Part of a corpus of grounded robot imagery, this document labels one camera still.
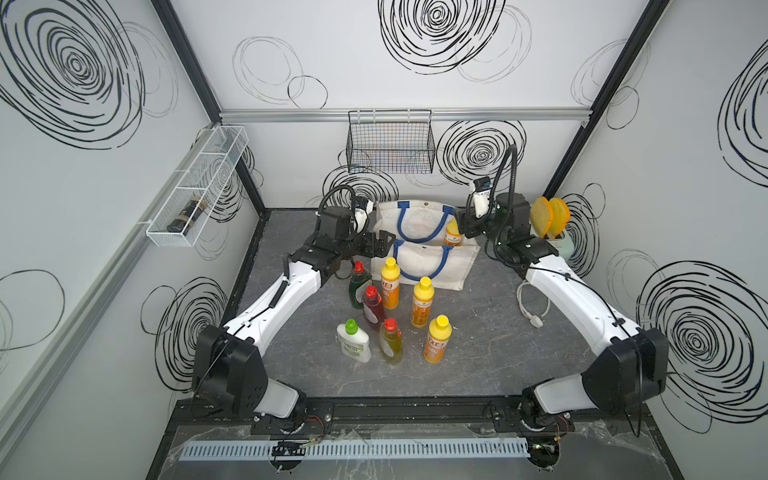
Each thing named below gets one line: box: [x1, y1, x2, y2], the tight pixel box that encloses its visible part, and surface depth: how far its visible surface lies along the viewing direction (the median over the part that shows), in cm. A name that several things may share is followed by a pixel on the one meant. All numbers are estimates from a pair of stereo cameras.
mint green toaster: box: [544, 228, 574, 260], surface depth 93 cm
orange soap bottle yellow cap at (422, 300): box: [411, 276, 435, 328], surface depth 77 cm
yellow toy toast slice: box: [530, 196, 554, 239], surface depth 93 cm
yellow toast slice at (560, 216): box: [549, 197, 571, 238], surface depth 92 cm
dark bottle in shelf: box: [166, 196, 208, 235], surface depth 68 cm
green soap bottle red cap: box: [349, 260, 372, 309], surface depth 85 cm
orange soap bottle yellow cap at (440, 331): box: [424, 314, 453, 364], surface depth 70 cm
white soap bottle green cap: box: [336, 319, 371, 363], surface depth 75 cm
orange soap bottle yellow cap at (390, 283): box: [381, 257, 401, 310], surface depth 82 cm
